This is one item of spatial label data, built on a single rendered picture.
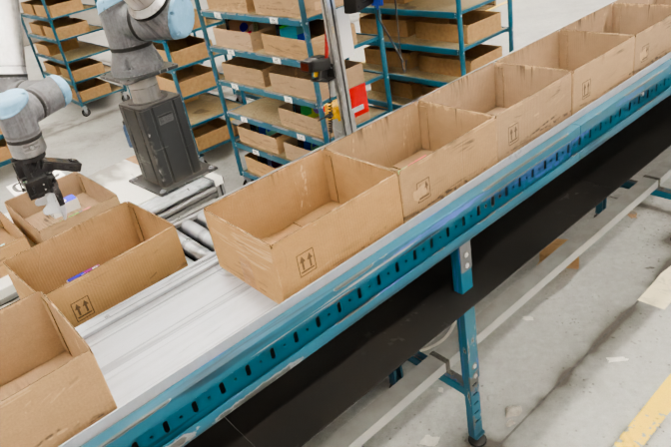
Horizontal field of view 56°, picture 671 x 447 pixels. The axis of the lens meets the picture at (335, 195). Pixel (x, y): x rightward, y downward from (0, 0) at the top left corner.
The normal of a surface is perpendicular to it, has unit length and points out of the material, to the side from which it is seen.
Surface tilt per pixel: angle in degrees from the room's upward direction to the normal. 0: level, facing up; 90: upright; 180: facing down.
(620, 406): 0
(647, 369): 0
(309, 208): 89
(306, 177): 90
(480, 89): 90
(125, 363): 0
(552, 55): 89
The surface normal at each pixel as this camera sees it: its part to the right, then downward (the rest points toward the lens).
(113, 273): 0.69, 0.24
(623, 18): -0.73, 0.42
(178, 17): 0.94, 0.08
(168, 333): -0.16, -0.87
